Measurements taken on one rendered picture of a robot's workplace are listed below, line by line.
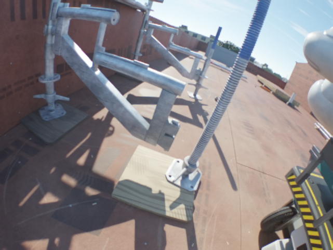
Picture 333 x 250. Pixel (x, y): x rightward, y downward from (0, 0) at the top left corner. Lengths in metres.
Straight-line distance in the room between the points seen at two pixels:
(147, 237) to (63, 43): 0.80
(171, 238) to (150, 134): 0.39
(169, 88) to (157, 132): 0.18
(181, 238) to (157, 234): 0.09
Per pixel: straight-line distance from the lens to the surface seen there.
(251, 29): 0.49
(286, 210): 0.72
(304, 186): 0.59
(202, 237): 0.63
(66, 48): 0.72
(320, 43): 0.42
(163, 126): 0.56
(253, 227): 0.80
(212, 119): 0.52
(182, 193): 0.65
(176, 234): 0.59
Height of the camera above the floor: 0.54
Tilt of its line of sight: 32 degrees down
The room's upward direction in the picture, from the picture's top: 19 degrees clockwise
